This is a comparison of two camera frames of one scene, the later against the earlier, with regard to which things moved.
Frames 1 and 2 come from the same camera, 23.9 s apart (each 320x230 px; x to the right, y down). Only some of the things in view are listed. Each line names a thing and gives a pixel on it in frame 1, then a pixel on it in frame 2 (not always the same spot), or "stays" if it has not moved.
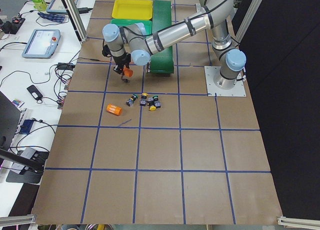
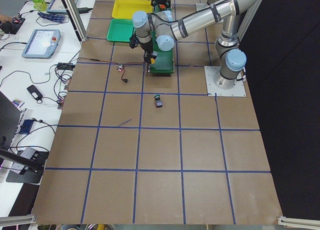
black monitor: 10,118 stays
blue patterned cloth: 54,17 stays
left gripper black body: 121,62 → 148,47
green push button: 151,101 → 159,103
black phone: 34,92 stays
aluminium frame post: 74,13 stays
